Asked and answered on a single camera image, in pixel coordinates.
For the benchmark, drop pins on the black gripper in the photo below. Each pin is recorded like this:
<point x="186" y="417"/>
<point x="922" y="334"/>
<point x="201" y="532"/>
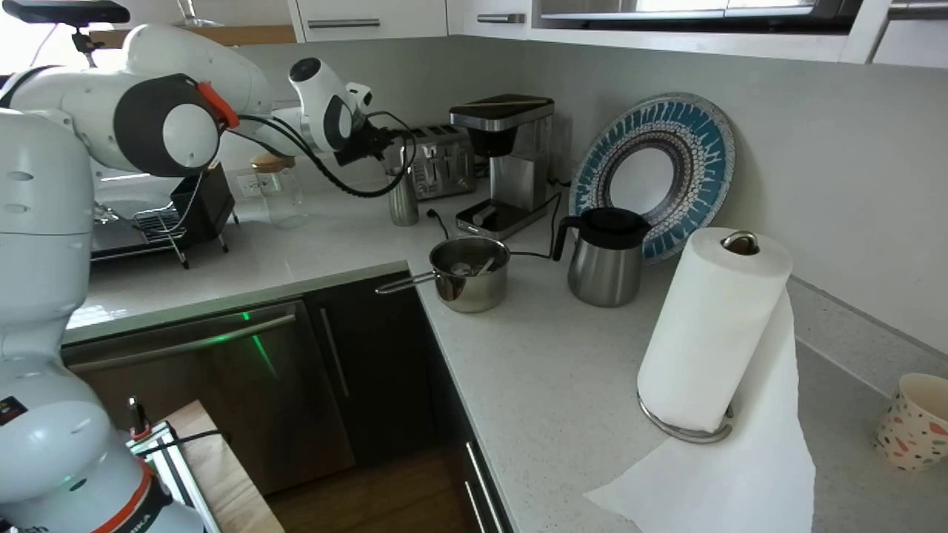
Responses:
<point x="365" y="142"/>

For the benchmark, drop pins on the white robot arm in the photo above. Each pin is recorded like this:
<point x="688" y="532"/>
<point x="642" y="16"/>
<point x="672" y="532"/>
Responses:
<point x="82" y="153"/>

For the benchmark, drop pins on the silver toaster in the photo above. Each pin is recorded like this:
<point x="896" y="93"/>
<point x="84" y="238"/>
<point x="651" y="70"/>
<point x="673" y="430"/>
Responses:
<point x="442" y="161"/>

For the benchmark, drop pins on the clear glass jar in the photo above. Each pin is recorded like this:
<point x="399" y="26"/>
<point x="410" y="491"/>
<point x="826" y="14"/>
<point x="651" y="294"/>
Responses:
<point x="273" y="198"/>

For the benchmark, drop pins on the silver coffee maker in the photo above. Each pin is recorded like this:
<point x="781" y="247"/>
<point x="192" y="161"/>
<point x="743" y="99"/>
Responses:
<point x="513" y="137"/>

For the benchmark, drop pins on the small silver saucepan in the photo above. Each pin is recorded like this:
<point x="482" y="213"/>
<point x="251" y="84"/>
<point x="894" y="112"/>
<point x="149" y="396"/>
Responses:
<point x="470" y="273"/>

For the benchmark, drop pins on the black dish rack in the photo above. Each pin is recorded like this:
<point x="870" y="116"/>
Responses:
<point x="143" y="216"/>

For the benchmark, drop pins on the dark kitchen cabinet front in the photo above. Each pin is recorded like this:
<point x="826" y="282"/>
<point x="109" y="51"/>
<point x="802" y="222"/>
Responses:
<point x="419" y="467"/>

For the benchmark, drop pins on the stainless dishwasher front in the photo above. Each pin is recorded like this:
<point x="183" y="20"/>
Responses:
<point x="260" y="378"/>

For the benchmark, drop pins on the silver coffee carafe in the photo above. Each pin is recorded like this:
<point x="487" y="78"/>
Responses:
<point x="607" y="259"/>

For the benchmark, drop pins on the blue white decorative plate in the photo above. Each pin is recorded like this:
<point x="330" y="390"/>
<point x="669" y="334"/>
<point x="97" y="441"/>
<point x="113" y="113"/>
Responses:
<point x="672" y="159"/>

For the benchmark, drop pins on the silver paper towel holder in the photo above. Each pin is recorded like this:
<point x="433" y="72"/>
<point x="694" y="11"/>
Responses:
<point x="704" y="338"/>

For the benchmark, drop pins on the white paper towel roll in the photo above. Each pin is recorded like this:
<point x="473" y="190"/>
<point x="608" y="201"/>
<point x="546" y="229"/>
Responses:
<point x="759" y="476"/>

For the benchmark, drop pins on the white upper cabinets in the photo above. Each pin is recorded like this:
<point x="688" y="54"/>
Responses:
<point x="910" y="35"/>

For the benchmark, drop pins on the dotted paper cup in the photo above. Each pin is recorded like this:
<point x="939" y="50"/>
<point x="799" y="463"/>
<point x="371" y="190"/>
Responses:
<point x="915" y="430"/>

